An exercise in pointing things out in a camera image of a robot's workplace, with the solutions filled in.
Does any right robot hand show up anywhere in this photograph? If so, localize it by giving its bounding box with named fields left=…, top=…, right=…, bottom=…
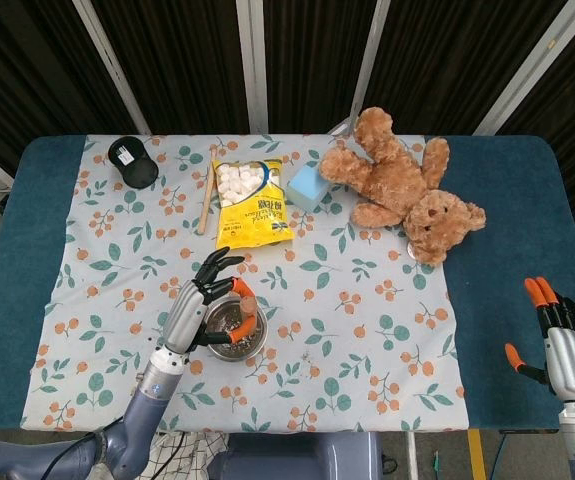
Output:
left=505, top=276, right=575, bottom=404

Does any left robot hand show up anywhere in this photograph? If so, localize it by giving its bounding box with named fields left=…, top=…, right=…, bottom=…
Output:
left=160, top=248, right=259, bottom=357

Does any steel bowl with crushed nuts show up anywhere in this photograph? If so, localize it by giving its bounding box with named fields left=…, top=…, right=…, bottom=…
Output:
left=194, top=296, right=269, bottom=362

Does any thin wooden stick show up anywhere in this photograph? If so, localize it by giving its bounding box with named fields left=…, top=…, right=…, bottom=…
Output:
left=196, top=145, right=218, bottom=235

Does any yellow marshmallow bag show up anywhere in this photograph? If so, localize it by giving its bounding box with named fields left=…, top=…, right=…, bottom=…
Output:
left=210, top=157, right=296, bottom=254

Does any floral tablecloth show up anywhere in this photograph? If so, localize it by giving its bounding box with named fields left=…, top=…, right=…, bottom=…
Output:
left=19, top=133, right=471, bottom=434

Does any white checkered cloth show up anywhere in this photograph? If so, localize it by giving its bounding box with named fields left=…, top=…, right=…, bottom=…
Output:
left=144, top=432, right=231, bottom=480

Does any black plastic cup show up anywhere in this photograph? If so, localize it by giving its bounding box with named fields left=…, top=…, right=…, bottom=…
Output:
left=107, top=135, right=160, bottom=190

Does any grey-blue robot torso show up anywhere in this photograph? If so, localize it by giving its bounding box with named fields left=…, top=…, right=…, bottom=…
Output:
left=206, top=432, right=383, bottom=480

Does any teal table cover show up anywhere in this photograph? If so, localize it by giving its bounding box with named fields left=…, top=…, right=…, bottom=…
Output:
left=0, top=134, right=575, bottom=434

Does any blue sponge block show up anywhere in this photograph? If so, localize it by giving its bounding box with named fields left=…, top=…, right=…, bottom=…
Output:
left=285, top=164, right=333, bottom=209

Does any brown teddy bear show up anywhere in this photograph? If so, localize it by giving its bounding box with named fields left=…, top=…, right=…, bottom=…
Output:
left=319, top=106, right=487, bottom=266

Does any white frame bar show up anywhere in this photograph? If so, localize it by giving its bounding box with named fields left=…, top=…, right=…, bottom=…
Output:
left=473, top=0, right=575, bottom=137
left=235, top=0, right=272, bottom=134
left=71, top=0, right=152, bottom=135
left=335, top=0, right=392, bottom=135

